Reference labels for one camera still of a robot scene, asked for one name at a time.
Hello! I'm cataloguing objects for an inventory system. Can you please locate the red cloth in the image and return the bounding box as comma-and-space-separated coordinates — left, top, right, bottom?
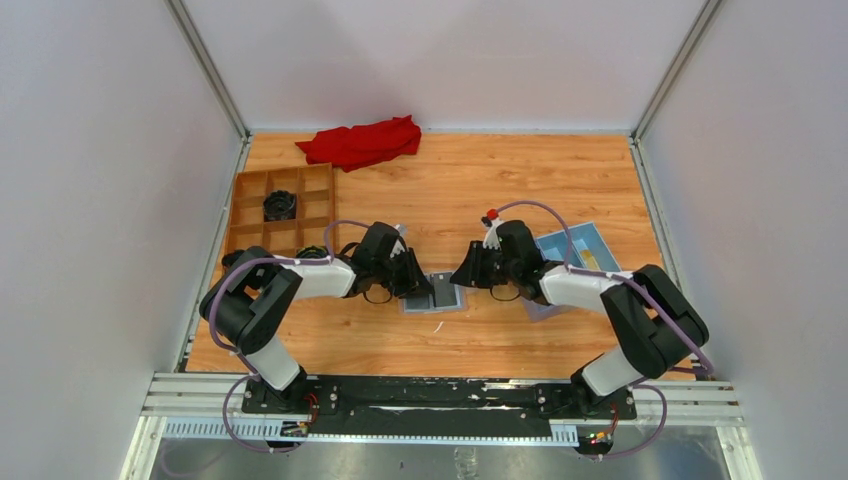
295, 115, 422, 172

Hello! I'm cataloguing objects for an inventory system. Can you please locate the aluminium frame rail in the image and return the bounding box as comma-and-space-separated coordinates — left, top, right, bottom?
122, 373, 761, 479

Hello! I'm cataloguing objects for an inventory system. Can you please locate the blue plastic box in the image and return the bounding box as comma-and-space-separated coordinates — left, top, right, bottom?
521, 222, 621, 323

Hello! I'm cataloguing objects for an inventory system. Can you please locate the blue yellow coiled item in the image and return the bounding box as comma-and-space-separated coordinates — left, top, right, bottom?
295, 245, 328, 260

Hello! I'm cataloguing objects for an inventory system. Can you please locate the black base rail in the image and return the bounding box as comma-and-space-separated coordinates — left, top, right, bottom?
240, 375, 637, 440

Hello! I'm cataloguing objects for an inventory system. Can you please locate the brown compartment tray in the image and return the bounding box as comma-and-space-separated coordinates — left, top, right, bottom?
221, 165, 338, 257

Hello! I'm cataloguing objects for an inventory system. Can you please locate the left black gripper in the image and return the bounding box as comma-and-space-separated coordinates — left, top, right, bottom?
372, 248, 435, 299

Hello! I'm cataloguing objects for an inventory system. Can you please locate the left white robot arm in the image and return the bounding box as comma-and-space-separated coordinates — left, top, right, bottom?
198, 222, 434, 413

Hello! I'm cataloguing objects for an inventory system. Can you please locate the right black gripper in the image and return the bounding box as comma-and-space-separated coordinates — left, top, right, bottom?
450, 241, 521, 289

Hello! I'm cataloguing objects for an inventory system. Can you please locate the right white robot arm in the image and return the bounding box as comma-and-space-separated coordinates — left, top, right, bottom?
451, 218, 709, 418

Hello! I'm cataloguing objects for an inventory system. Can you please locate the black round part upper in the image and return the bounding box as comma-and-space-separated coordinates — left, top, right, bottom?
262, 190, 297, 222

